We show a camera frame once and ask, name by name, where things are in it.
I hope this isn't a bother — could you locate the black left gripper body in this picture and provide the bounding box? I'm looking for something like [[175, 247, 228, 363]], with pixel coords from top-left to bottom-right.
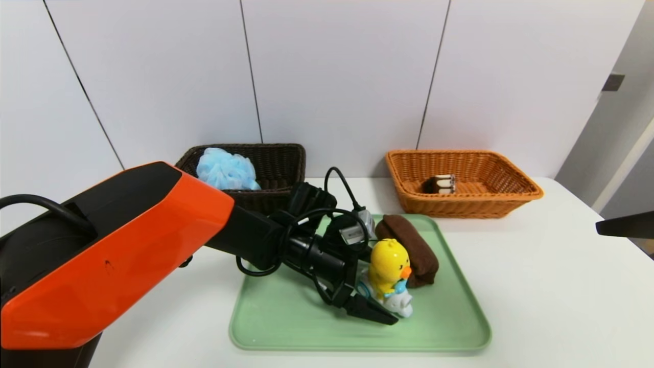
[[288, 235, 373, 308]]

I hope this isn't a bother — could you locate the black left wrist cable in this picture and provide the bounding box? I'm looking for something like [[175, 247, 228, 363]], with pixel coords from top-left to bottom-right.
[[235, 166, 371, 307]]

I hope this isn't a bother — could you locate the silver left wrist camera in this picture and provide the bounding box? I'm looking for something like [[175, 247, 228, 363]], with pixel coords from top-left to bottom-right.
[[340, 210, 376, 245]]

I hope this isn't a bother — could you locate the yellow duck scooter toy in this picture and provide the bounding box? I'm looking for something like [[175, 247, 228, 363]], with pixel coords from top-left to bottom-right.
[[358, 239, 413, 318]]

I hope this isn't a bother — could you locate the light blue mesh bath loofah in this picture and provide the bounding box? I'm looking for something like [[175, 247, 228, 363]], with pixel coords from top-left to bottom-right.
[[197, 147, 261, 191]]

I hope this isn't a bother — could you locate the chocolate blueberry cake slice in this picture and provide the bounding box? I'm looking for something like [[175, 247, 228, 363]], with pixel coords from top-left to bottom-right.
[[423, 174, 456, 195]]

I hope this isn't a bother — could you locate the light green plastic tray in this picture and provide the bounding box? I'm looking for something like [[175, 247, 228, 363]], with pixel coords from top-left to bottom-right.
[[229, 214, 492, 352]]

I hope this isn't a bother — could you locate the brown rolled towel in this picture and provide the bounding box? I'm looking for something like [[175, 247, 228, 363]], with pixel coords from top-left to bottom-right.
[[376, 215, 440, 288]]

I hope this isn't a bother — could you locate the dark brown wicker basket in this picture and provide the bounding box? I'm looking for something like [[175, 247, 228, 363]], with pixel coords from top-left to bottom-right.
[[175, 143, 307, 215]]

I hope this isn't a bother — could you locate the orange wicker basket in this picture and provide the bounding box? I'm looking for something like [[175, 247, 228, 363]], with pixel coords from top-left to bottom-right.
[[385, 149, 544, 219]]

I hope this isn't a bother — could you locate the thick black upper arm cable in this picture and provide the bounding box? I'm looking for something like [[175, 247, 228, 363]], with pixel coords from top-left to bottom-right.
[[0, 194, 95, 231]]

